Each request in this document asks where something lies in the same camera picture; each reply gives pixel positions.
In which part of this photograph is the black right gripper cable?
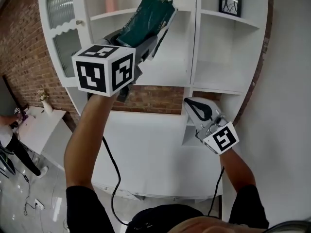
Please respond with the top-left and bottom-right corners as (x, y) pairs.
(207, 166), (225, 217)

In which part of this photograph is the black picture frame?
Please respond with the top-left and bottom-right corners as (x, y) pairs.
(218, 0), (242, 18)

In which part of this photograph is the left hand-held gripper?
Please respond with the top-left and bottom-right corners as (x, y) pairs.
(72, 29), (160, 104)

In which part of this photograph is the green pack of tissues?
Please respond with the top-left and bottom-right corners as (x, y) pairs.
(116, 0), (177, 49)

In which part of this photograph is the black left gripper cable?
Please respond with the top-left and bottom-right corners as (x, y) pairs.
(101, 135), (131, 226)

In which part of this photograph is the white shelf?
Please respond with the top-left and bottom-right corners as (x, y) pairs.
(37, 0), (271, 148)

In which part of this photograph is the white side table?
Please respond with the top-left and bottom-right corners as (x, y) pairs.
(17, 105), (75, 171)

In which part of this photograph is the person's left forearm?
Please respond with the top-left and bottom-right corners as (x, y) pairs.
(63, 91), (122, 194)

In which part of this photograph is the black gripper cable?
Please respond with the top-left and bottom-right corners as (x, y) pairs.
(101, 135), (131, 226)
(207, 166), (225, 217)

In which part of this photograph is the white sideboard cabinet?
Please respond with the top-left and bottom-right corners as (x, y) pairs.
(90, 110), (225, 203)

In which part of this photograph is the person's right forearm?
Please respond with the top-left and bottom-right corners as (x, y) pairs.
(218, 146), (257, 194)

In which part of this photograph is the white vase with flowers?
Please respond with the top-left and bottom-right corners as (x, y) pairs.
(35, 88), (53, 117)

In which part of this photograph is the black floor cable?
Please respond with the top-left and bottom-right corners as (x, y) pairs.
(14, 130), (37, 217)

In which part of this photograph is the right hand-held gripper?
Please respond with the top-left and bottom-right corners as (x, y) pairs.
(183, 97), (240, 156)

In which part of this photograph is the person's black shirt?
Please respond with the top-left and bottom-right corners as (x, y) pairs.
(65, 184), (270, 233)

